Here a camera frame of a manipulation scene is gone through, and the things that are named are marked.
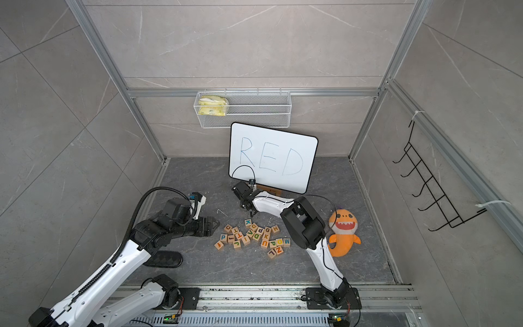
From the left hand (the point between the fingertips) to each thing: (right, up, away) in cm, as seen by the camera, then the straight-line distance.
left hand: (213, 220), depth 75 cm
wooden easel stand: (+22, +9, +26) cm, 36 cm away
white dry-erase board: (+24, +25, +20) cm, 40 cm away
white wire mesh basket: (+19, +50, +26) cm, 60 cm away
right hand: (+12, +2, +25) cm, 28 cm away
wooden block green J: (+7, -13, +9) cm, 17 cm away
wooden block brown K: (+20, -10, +11) cm, 25 cm away
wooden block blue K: (+12, -5, +16) cm, 20 cm away
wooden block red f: (0, -13, +9) cm, 16 cm away
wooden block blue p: (+1, -11, +11) cm, 15 cm away
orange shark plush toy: (+52, -4, +10) cm, 53 cm away
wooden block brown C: (+3, -7, +13) cm, 15 cm away
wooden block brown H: (+24, -7, +13) cm, 28 cm away
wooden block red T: (+8, -9, +12) cm, 17 cm away
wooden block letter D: (+16, -9, +11) cm, 22 cm away
